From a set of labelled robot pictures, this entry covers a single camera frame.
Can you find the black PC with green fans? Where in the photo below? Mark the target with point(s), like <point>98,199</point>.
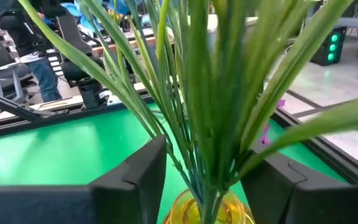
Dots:
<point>320,53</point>

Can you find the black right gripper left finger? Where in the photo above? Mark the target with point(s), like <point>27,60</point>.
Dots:
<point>73,205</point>

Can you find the silver metal bracket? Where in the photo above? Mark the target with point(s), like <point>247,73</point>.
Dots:
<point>112,99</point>

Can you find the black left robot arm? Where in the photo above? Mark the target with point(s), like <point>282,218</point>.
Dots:
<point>73,34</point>

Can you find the green table mat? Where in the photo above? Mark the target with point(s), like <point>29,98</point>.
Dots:
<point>57,149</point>

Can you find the person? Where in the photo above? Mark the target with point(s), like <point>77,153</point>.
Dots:
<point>47,81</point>

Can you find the yellow glass vase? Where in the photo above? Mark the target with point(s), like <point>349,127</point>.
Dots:
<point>182,211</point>

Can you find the blue artificial flower bunch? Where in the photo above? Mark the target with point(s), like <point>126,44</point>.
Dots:
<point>222,109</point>

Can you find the wooden workbench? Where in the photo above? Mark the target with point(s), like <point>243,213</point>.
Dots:
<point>126,43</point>

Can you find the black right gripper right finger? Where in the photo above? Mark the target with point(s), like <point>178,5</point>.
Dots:
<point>306,205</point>

